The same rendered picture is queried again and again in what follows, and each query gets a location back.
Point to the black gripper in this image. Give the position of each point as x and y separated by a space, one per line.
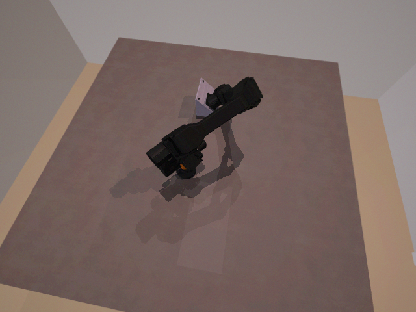
171 164

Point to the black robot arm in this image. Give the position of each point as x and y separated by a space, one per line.
184 141

